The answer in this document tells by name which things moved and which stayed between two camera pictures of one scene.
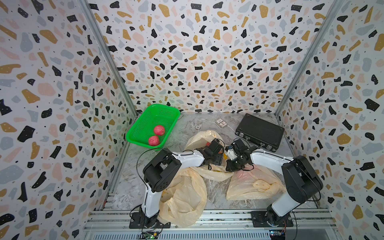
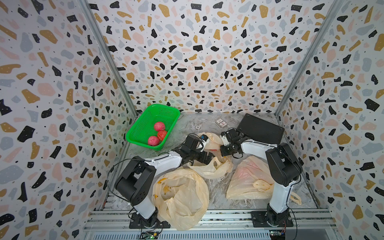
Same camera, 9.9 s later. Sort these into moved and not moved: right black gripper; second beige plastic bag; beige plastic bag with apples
Moved: right black gripper
Not moved: beige plastic bag with apples; second beige plastic bag
